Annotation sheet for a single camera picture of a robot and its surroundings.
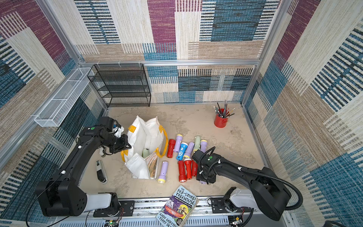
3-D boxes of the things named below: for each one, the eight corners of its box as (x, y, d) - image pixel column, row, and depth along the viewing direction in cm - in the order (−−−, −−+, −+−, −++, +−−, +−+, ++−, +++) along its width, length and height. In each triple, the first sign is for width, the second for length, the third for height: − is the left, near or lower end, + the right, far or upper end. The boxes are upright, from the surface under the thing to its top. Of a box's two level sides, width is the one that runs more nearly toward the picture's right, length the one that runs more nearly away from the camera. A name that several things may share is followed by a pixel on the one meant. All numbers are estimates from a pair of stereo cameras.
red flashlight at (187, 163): (184, 179, 84) (184, 177, 82) (184, 159, 91) (184, 158, 89) (192, 178, 84) (192, 177, 82) (191, 159, 91) (191, 158, 89)
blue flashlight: (176, 159, 91) (176, 157, 89) (181, 143, 99) (181, 141, 96) (183, 161, 91) (183, 159, 88) (188, 145, 98) (188, 142, 95)
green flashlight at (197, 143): (193, 152, 95) (193, 149, 93) (194, 137, 102) (195, 135, 100) (199, 152, 94) (200, 150, 92) (200, 138, 101) (201, 136, 99)
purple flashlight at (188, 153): (183, 157, 93) (183, 155, 91) (191, 143, 99) (191, 141, 97) (188, 159, 92) (188, 157, 90) (195, 145, 98) (195, 143, 96)
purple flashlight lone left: (158, 182, 83) (157, 181, 80) (162, 162, 90) (162, 160, 88) (165, 183, 82) (164, 182, 80) (169, 163, 90) (168, 161, 88)
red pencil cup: (212, 123, 111) (215, 113, 101) (218, 117, 114) (220, 107, 105) (222, 130, 107) (225, 119, 98) (227, 123, 111) (231, 113, 101)
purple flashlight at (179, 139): (172, 151, 95) (172, 149, 93) (177, 135, 103) (177, 133, 101) (178, 153, 94) (178, 151, 92) (183, 136, 102) (183, 134, 100)
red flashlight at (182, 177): (179, 182, 83) (178, 181, 81) (178, 162, 90) (177, 160, 89) (186, 181, 83) (186, 180, 81) (185, 161, 91) (185, 160, 89)
